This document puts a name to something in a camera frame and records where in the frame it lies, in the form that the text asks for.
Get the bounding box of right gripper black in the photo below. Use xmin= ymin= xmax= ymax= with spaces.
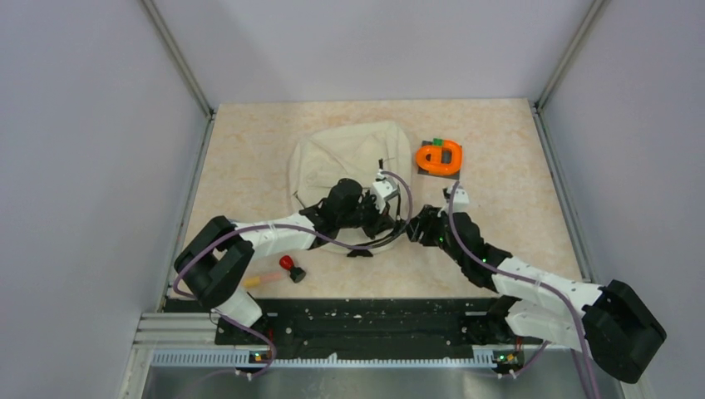
xmin=403 ymin=204 xmax=467 ymax=266

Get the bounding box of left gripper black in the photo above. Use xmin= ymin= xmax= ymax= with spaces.
xmin=338 ymin=191 xmax=396 ymax=240

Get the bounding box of beige canvas student bag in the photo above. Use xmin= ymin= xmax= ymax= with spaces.
xmin=287 ymin=121 xmax=412 ymax=213

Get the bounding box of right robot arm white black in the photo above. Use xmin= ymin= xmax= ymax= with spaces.
xmin=407 ymin=205 xmax=667 ymax=384

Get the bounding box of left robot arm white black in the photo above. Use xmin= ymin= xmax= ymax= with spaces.
xmin=172 ymin=170 xmax=412 ymax=344

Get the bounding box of orange tape dispenser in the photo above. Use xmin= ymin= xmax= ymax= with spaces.
xmin=414 ymin=137 xmax=464 ymax=179

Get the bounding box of red black stamp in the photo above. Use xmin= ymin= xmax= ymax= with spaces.
xmin=279 ymin=255 xmax=307 ymax=283

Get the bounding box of yellow pink highlighter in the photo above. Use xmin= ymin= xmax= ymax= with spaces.
xmin=241 ymin=272 xmax=286 ymax=288

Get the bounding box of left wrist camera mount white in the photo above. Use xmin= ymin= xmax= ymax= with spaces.
xmin=370 ymin=170 xmax=400 ymax=214

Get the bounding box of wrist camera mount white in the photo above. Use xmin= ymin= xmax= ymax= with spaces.
xmin=370 ymin=170 xmax=400 ymax=214
xmin=442 ymin=185 xmax=471 ymax=212

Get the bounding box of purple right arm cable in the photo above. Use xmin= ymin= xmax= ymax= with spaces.
xmin=446 ymin=180 xmax=601 ymax=399

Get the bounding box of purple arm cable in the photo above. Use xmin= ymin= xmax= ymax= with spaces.
xmin=171 ymin=170 xmax=415 ymax=381
xmin=446 ymin=180 xmax=601 ymax=399

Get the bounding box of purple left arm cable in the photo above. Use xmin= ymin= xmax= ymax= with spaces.
xmin=171 ymin=170 xmax=415 ymax=381

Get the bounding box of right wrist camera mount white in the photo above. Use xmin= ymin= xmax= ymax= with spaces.
xmin=442 ymin=185 xmax=471 ymax=212

